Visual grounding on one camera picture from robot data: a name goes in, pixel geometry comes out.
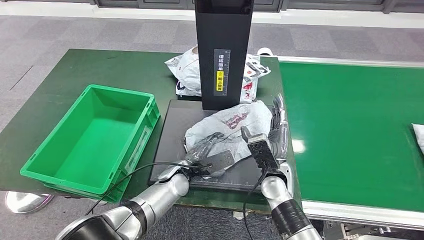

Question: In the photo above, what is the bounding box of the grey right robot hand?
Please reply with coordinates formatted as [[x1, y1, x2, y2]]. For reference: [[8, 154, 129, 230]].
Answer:
[[240, 93, 290, 160]]

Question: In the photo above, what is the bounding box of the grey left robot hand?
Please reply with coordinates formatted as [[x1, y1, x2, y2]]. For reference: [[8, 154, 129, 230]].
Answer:
[[183, 131, 229, 165]]

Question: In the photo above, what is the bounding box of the grey parcel bag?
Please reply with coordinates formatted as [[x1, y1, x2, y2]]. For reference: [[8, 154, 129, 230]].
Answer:
[[183, 99, 273, 167]]

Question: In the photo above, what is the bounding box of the pale parcel bag red print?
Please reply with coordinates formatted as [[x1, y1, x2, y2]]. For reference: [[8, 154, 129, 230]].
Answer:
[[411, 123, 424, 156]]

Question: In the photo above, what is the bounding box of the black scanner machine with column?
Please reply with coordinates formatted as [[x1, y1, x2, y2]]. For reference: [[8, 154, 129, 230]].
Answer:
[[149, 0, 282, 194]]

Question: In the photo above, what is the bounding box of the green conveyor belt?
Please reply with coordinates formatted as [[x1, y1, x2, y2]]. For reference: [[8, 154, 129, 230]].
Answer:
[[279, 61, 424, 213]]

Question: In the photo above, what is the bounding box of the white mailer bag red print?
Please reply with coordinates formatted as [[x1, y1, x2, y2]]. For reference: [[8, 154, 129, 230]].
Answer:
[[240, 54, 273, 105]]

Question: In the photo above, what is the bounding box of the white mailer bag black lettering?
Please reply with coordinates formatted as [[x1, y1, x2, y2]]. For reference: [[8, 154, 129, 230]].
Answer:
[[164, 45, 203, 98]]

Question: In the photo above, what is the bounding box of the black and yellow column sticker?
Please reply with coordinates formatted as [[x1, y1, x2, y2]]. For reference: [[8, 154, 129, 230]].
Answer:
[[213, 48, 232, 98]]

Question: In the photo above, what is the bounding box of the green plastic crate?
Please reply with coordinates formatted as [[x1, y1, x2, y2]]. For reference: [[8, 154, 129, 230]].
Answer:
[[19, 83, 162, 204]]

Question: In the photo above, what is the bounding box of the round silver table foot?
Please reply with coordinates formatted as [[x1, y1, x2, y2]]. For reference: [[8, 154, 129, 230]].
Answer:
[[4, 191, 55, 215]]

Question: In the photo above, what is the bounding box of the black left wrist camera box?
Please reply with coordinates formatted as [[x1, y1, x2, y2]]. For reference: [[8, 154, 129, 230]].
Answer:
[[198, 149, 236, 176]]

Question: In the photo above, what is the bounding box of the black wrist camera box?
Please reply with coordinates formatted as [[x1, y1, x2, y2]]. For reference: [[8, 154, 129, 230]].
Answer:
[[246, 133, 280, 170], [198, 149, 236, 176]]

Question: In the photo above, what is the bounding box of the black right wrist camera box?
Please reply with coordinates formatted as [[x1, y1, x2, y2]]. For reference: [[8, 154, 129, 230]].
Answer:
[[246, 133, 280, 170]]

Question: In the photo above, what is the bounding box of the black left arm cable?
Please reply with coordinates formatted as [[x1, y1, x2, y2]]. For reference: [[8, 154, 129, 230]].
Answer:
[[84, 161, 214, 217]]

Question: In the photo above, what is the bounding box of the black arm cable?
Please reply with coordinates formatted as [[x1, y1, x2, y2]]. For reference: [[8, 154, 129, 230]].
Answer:
[[84, 161, 214, 217], [242, 167, 269, 240]]

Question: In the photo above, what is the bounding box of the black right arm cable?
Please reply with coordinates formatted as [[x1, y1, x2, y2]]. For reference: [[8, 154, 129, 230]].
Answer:
[[242, 167, 269, 240]]

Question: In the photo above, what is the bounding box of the aluminium conveyor frame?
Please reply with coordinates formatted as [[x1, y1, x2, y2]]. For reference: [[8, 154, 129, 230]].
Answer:
[[278, 55, 424, 240]]

